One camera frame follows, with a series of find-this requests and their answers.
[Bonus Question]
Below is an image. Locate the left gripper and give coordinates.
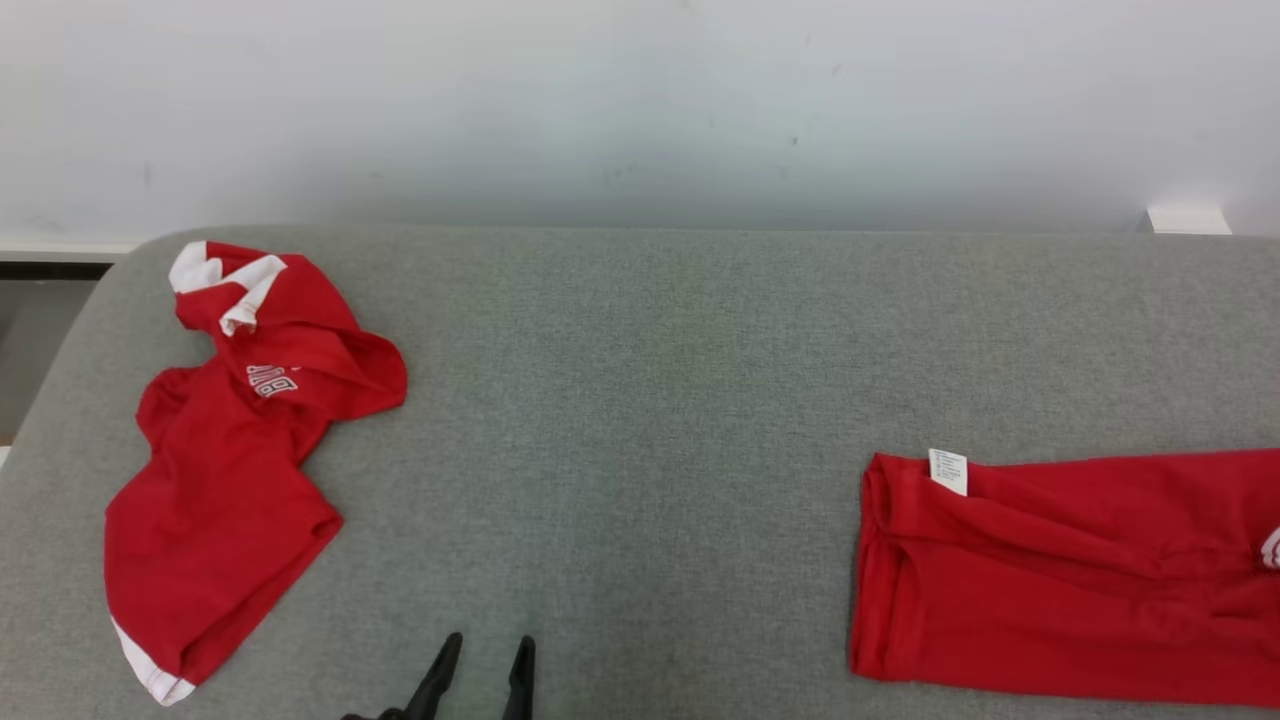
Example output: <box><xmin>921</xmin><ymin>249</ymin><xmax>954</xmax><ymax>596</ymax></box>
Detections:
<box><xmin>340</xmin><ymin>631</ymin><xmax>538</xmax><ymax>720</ymax></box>

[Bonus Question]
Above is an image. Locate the red shirt with white hem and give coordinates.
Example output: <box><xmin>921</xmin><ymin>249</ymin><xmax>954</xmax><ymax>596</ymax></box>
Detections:
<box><xmin>103</xmin><ymin>240</ymin><xmax>410</xmax><ymax>708</ymax></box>

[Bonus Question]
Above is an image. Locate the red basketball jersey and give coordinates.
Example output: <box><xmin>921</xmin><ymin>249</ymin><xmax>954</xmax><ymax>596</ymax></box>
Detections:
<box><xmin>848</xmin><ymin>447</ymin><xmax>1280</xmax><ymax>709</ymax></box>

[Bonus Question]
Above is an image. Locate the white baseboard strip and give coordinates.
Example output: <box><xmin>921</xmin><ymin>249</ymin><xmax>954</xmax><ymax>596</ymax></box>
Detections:
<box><xmin>0</xmin><ymin>238</ymin><xmax>141</xmax><ymax>282</ymax></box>

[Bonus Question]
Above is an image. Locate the small white wall block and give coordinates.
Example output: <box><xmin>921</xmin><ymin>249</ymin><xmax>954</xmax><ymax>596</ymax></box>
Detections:
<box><xmin>1145</xmin><ymin>205</ymin><xmax>1234</xmax><ymax>238</ymax></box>

